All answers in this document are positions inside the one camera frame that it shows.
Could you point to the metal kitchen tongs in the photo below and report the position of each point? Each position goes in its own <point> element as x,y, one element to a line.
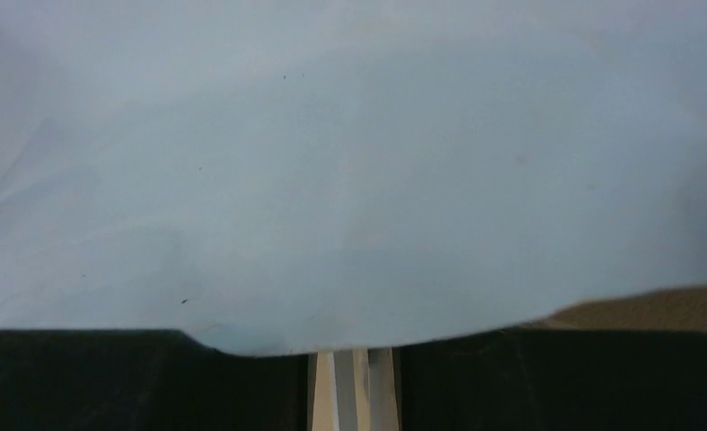
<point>354,390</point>

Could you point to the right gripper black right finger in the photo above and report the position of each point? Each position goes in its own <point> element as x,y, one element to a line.
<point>527,379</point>

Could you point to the white blue paper bag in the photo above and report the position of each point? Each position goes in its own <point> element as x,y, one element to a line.
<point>280,177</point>

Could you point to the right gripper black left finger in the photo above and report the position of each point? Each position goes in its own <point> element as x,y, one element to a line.
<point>144,380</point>

